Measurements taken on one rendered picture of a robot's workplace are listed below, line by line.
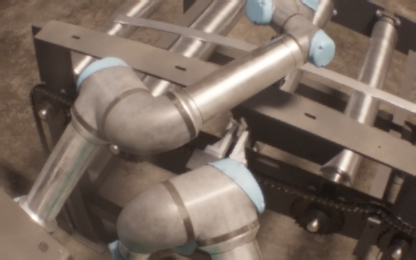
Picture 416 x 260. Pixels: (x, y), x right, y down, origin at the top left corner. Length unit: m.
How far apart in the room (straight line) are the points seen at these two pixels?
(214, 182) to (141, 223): 0.14
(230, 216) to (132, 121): 0.24
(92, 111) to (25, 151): 1.79
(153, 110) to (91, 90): 0.15
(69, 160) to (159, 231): 0.30
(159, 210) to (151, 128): 0.16
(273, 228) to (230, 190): 1.54
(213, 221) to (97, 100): 0.32
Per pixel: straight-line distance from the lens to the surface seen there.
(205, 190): 1.01
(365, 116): 1.75
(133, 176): 2.72
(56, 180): 1.24
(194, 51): 1.89
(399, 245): 1.52
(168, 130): 1.08
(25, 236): 0.45
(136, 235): 1.03
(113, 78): 1.15
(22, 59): 3.47
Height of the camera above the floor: 2.15
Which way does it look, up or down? 49 degrees down
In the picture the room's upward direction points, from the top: 1 degrees counter-clockwise
